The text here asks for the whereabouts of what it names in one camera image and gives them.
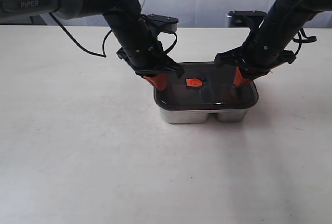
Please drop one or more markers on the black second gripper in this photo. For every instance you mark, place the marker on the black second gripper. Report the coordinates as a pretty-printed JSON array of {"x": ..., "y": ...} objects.
[{"x": 141, "y": 49}]

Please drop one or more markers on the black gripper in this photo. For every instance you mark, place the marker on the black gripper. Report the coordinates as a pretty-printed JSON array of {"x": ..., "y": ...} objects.
[{"x": 276, "y": 41}]

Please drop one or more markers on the dark transparent box lid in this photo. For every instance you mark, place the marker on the dark transparent box lid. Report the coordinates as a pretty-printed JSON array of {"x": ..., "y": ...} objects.
[{"x": 204, "y": 86}]

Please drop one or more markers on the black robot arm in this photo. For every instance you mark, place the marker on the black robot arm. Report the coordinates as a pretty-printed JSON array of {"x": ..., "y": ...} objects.
[{"x": 309, "y": 9}]

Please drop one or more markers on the black second robot arm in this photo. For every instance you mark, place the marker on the black second robot arm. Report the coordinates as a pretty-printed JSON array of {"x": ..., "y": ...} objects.
[{"x": 67, "y": 9}]

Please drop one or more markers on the stainless steel lunch box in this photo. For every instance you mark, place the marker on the stainless steel lunch box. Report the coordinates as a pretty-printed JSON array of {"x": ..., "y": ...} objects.
[{"x": 202, "y": 116}]

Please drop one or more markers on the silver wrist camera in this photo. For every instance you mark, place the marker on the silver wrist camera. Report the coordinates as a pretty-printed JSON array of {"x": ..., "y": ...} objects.
[
  {"x": 161, "y": 23},
  {"x": 249, "y": 19}
]

